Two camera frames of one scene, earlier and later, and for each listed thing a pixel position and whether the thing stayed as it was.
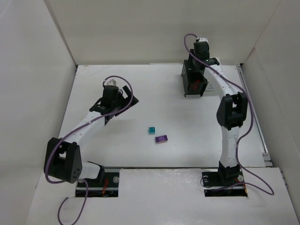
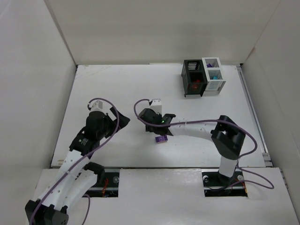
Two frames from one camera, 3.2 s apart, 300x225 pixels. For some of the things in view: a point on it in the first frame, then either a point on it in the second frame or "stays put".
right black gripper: [193, 78] to [153, 126]
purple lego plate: [161, 138] stays put
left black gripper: [122, 108] to [112, 120]
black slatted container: [194, 81] stays put
